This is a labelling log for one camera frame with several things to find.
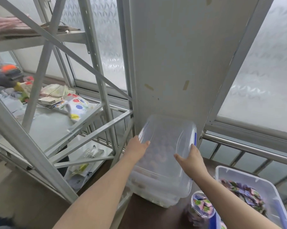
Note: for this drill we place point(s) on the pile of wrapped candies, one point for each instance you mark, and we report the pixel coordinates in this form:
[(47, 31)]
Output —
[(248, 195)]

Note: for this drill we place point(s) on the clear round candy jar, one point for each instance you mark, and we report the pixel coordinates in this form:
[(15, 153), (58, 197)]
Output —
[(200, 209)]

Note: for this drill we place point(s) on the steel railing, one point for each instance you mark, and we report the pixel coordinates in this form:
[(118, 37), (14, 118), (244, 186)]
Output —
[(248, 148)]

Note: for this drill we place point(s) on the brown cardboard sheet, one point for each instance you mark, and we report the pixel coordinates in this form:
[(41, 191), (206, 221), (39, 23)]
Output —
[(33, 30)]

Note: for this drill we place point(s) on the frosted glass window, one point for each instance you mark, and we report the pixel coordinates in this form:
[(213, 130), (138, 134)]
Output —
[(105, 40), (265, 76)]

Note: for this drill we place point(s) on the beige tape strip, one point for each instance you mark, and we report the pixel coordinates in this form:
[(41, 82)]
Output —
[(186, 85), (149, 87)]

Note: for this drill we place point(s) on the person's left thumb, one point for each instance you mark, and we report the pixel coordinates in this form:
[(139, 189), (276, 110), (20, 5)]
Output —
[(145, 143)]

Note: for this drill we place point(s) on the clear plastic storage box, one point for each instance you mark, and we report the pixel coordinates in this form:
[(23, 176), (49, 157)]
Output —
[(157, 188)]

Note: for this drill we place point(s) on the person's right hand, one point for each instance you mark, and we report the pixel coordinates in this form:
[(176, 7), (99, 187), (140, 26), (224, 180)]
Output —
[(193, 164)]

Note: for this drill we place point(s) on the crumpled white plastic bag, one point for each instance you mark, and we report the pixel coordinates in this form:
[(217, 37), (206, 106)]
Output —
[(57, 90)]

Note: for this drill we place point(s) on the person's right thumb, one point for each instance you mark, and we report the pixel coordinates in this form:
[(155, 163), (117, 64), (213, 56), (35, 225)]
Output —
[(179, 158)]

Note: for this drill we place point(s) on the clear printed snack packet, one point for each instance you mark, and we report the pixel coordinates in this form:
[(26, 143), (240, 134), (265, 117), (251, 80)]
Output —
[(92, 152)]

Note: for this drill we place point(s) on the person's right forearm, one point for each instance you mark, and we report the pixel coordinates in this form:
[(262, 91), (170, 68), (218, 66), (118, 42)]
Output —
[(229, 202)]

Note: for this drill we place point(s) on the clear bag with yellow item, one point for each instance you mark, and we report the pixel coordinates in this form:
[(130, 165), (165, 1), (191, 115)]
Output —
[(79, 174)]

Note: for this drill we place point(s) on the person's left forearm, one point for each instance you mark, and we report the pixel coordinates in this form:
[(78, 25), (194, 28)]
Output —
[(98, 195)]

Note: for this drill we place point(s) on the person's left hand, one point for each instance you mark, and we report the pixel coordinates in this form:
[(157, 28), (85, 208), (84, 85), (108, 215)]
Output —
[(133, 150)]

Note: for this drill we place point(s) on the clear plastic box lid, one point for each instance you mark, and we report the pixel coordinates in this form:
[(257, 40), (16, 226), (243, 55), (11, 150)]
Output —
[(167, 140)]

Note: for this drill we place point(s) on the white metal shelf rack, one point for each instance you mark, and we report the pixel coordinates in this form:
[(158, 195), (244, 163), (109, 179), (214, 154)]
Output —
[(40, 69)]

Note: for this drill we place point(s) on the orange and black toy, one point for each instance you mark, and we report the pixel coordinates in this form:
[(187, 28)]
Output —
[(7, 72)]

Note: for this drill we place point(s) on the white plastic bin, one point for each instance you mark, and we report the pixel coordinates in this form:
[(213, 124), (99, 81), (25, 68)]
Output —
[(272, 188)]

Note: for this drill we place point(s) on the polka dot white bag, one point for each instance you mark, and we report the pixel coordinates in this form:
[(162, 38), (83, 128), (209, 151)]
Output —
[(77, 106)]

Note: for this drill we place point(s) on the flat white cardboard box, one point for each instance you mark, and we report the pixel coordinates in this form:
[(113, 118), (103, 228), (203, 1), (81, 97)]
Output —
[(50, 100)]

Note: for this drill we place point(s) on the yellow green packet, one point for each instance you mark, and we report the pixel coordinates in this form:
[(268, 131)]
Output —
[(24, 89)]

